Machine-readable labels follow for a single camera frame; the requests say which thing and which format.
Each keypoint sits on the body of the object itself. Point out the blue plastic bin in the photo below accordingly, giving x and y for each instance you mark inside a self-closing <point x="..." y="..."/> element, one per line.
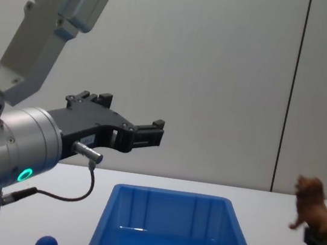
<point x="174" y="221"/>

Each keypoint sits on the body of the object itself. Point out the brown lion toy figure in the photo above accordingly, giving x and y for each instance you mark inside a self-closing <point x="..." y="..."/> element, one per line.
<point x="316" y="208"/>

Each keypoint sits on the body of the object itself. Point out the blue ball toy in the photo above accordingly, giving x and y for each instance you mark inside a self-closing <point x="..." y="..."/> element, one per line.
<point x="47" y="244"/>

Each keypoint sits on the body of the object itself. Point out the silver and grey left robot arm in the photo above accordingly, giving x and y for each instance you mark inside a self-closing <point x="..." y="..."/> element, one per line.
<point x="35" y="58"/>

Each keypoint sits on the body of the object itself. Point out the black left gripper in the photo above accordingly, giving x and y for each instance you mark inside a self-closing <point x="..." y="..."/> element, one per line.
<point x="96" y="120"/>

